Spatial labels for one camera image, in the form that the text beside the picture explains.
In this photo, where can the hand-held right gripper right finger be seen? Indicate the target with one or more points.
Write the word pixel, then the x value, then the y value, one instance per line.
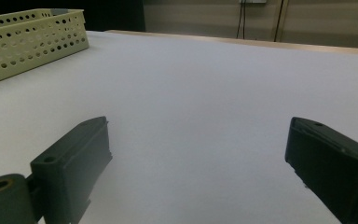
pixel 332 168

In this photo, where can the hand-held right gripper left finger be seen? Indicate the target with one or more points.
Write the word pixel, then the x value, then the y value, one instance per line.
pixel 71 161

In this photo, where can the yellow perforated plastic basket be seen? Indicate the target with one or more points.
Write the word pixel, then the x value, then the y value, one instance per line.
pixel 28 43

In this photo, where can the wooden table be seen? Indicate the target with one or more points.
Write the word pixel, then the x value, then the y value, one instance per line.
pixel 292 46

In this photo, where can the white table cover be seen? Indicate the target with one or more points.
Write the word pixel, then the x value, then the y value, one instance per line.
pixel 199 109

